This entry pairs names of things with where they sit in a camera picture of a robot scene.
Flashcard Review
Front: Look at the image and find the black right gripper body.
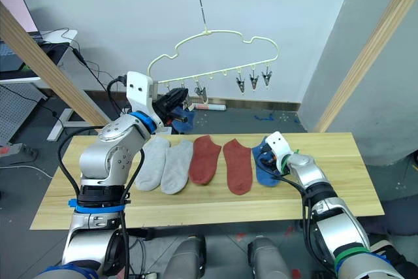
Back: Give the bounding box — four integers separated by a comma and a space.
261, 148, 279, 171

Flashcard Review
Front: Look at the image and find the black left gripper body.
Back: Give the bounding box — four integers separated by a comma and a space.
152, 91, 179, 125

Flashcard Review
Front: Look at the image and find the blue ankle sock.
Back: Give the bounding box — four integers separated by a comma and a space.
171, 110, 197, 135
251, 135, 281, 188

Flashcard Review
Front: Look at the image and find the pale yellow clip hanger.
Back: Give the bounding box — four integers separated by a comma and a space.
146, 29, 281, 89

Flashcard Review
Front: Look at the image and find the metal hanger hook rod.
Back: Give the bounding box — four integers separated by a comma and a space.
194, 0, 208, 33

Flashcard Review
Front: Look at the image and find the red ankle sock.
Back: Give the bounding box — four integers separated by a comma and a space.
222, 139, 254, 196
188, 134, 223, 186

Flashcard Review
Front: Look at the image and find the white tube with red print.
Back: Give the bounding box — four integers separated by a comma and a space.
192, 102, 227, 112

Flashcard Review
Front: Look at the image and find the grey ankle sock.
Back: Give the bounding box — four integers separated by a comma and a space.
160, 139, 194, 195
134, 135, 171, 191

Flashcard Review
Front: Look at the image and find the grey rounded shape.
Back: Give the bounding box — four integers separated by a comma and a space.
247, 236, 292, 279
169, 235, 207, 279

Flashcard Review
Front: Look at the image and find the white desk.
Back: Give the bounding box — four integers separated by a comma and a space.
0, 29, 106, 142

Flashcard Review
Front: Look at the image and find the dark blue fabric bundle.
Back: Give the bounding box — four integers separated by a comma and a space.
361, 193, 418, 237

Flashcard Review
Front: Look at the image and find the grey pegboard panel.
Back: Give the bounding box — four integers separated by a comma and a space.
0, 82, 50, 146

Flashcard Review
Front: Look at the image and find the open laptop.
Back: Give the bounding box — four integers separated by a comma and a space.
0, 0, 45, 44

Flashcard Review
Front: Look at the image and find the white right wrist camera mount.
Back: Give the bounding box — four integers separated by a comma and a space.
265, 131, 293, 175

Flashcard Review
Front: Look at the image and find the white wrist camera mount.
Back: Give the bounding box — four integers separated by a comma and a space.
125, 70, 163, 128
265, 131, 293, 175

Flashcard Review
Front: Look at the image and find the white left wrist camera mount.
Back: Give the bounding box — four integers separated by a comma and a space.
125, 70, 163, 128

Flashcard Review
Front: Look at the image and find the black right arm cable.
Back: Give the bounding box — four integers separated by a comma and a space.
279, 174, 337, 273

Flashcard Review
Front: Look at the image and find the black power cable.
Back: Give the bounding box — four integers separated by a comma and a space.
61, 29, 129, 120

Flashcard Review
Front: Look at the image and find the slanted wooden frame beam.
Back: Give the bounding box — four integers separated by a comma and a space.
0, 0, 107, 127
313, 0, 418, 134

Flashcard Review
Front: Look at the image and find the white floor cable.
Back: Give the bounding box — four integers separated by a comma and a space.
0, 163, 54, 179

